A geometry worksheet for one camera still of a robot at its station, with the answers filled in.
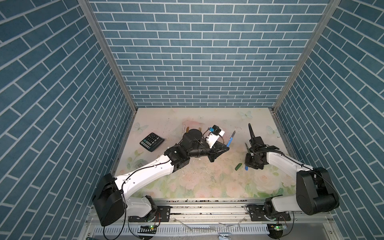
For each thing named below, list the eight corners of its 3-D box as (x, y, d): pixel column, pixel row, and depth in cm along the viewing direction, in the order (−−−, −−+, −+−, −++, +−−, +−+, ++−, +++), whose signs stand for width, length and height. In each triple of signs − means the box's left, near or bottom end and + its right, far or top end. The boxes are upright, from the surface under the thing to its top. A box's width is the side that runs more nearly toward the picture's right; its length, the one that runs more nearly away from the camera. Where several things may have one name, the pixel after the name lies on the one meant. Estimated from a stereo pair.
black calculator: (140, 144, 102) (139, 142, 100) (153, 133, 108) (152, 131, 106) (151, 152, 98) (150, 150, 96) (163, 140, 104) (163, 138, 102)
